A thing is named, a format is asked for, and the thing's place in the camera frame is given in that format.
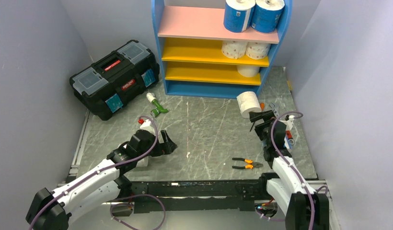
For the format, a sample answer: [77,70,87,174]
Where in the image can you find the plain white roll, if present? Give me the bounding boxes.
[237,65,260,78]
[236,91,262,118]

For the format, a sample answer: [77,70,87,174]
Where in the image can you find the white dotted roll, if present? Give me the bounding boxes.
[221,40,248,59]

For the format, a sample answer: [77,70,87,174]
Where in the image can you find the blue cartoon roll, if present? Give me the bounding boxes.
[251,0,285,34]

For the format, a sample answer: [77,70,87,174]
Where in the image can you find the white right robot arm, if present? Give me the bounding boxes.
[249,110,330,230]

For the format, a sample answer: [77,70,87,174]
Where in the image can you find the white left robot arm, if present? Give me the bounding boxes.
[26,129,178,230]

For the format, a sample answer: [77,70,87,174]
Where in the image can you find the blue shelf unit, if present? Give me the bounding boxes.
[151,0,293,99]

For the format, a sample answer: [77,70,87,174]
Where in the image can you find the green pipe valve fitting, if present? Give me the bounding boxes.
[146,92,169,117]

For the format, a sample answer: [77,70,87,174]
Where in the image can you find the black toolbox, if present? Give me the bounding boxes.
[69,40,160,121]

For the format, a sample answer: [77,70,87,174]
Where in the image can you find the red handled adjustable wrench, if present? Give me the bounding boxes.
[270,103,293,138]

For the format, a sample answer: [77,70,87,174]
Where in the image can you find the orange handled screwdriver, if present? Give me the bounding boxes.
[249,102,265,132]

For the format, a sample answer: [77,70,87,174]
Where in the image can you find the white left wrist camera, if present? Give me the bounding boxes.
[138,116,156,135]

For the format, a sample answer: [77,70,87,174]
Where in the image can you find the orange handled pliers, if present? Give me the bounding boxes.
[232,158,263,170]

